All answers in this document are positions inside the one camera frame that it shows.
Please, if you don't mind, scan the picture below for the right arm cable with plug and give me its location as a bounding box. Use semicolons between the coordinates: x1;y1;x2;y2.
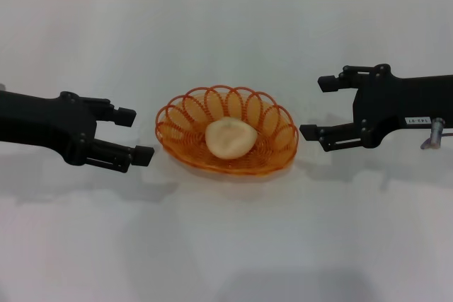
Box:
420;117;453;151

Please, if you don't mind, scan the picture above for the orange wire oval basket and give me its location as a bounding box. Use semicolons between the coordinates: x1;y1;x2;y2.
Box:
154;85;299;175

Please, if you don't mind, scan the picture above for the beige steamed bun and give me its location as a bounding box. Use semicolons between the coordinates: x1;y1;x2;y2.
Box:
205;117;256;159

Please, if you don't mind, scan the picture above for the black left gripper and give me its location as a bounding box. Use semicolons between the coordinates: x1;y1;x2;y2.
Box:
0;89;156;175

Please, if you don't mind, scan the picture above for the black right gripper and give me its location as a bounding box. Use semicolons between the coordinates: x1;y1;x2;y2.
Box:
299;64;453;153

